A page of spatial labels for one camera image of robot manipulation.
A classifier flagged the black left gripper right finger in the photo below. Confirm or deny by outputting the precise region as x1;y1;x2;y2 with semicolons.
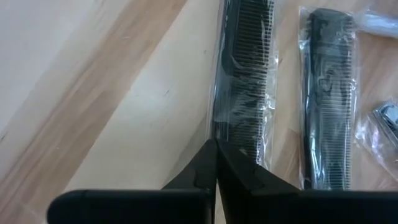
217;141;398;224

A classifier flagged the bagged black comb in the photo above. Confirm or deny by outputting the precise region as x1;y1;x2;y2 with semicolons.
297;6;361;190
206;0;279;172

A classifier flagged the bagged silver nail clipper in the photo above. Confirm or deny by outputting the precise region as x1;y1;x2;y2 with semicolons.
355;99;398;175

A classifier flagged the bagged blue white toothbrush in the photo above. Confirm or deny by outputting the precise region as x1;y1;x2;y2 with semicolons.
356;8;398;40

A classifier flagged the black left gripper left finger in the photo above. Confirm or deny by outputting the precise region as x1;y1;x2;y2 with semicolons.
46;139;218;224

